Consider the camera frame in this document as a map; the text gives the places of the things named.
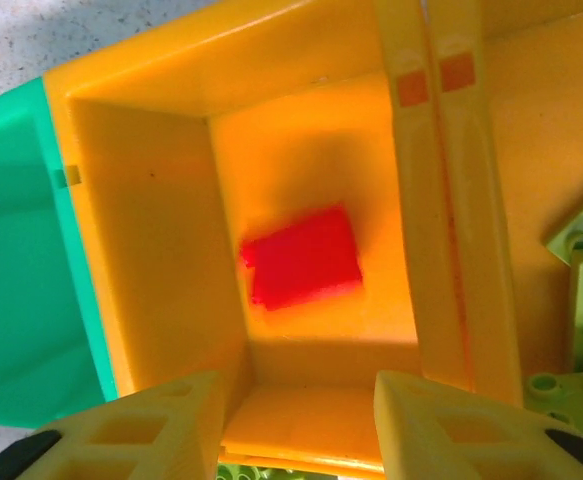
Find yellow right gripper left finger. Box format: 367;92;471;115
20;370;228;480

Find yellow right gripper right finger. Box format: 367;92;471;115
372;369;583;480

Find red lego brick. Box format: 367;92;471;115
239;202;364;312

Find yellow plastic storage bin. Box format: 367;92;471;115
425;0;583;426
43;0;472;476

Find green plastic storage bin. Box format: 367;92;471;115
0;82;115;431

